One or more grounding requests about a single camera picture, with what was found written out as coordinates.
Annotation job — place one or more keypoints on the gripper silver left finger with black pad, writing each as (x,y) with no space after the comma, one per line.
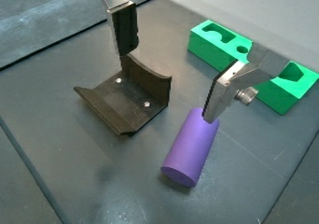
(122,15)

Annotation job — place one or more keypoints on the green shape sorter base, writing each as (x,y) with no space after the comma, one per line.
(221,46)

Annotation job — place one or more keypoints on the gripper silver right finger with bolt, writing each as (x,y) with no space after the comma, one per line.
(234,83)

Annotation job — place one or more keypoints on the black curved cradle stand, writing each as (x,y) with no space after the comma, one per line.
(130,98)

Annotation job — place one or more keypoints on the purple cylinder block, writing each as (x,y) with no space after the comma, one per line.
(189,153)

